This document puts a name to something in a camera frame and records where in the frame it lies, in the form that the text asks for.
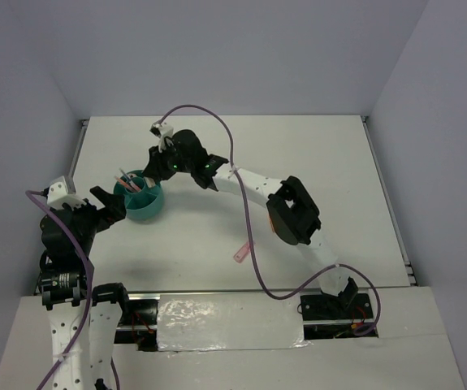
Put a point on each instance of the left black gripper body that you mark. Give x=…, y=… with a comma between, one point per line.
x=90, y=219

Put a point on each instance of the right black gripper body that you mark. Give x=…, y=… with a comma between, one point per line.
x=168, y=162

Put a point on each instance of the grey slim pen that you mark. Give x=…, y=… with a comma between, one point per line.
x=129, y=178

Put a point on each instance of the red gel pen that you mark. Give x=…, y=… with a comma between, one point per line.
x=124, y=184

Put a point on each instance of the pink correction tape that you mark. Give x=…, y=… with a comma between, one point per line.
x=242, y=253

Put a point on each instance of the grey beige eraser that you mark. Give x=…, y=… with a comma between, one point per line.
x=150, y=183

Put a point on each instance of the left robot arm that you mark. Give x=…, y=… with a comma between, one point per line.
x=83, y=317

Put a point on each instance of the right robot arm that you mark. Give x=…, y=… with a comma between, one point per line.
x=293, y=214

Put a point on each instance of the teal round divided organizer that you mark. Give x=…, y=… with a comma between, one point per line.
x=143, y=205

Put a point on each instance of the silver foil sheet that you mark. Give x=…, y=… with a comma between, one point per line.
x=228, y=321

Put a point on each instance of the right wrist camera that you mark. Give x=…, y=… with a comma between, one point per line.
x=164, y=133

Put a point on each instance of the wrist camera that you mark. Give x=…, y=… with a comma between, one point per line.
x=61, y=192
x=164, y=133

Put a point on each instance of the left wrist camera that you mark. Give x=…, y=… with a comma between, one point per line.
x=61, y=192

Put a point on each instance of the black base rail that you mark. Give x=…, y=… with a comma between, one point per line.
x=139, y=327

